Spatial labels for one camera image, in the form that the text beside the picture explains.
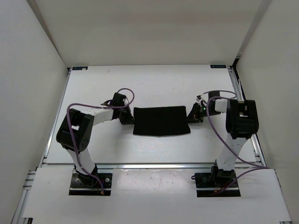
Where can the black skirt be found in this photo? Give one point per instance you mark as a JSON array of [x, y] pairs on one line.
[[161, 121]]

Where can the blue left corner label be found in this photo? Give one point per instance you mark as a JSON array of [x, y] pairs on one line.
[[80, 68]]

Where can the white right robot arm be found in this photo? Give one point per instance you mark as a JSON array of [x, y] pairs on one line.
[[241, 124]]

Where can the white front cover board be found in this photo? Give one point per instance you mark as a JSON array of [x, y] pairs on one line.
[[166, 196]]

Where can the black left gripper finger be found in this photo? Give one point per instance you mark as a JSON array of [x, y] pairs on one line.
[[127, 121], [129, 114]]

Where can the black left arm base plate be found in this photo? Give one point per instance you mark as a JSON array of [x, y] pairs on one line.
[[82, 188]]

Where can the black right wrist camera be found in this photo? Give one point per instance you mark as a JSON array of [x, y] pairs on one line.
[[212, 95]]

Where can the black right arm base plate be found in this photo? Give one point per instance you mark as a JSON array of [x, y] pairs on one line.
[[206, 188]]

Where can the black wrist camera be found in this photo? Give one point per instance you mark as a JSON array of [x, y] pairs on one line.
[[118, 101], [212, 95]]

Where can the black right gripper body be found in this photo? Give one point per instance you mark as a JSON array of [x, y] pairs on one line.
[[202, 112]]

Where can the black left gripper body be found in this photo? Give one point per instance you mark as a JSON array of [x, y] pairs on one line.
[[124, 115]]

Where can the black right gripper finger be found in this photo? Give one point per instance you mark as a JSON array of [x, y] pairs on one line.
[[193, 112], [195, 120]]

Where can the blue corner label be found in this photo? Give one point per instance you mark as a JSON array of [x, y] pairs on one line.
[[217, 66], [80, 68]]

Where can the blue right corner label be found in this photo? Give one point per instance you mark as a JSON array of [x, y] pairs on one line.
[[217, 66]]

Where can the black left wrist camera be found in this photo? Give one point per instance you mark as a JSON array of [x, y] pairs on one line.
[[118, 101]]

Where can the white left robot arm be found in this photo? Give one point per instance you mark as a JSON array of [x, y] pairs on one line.
[[75, 132]]

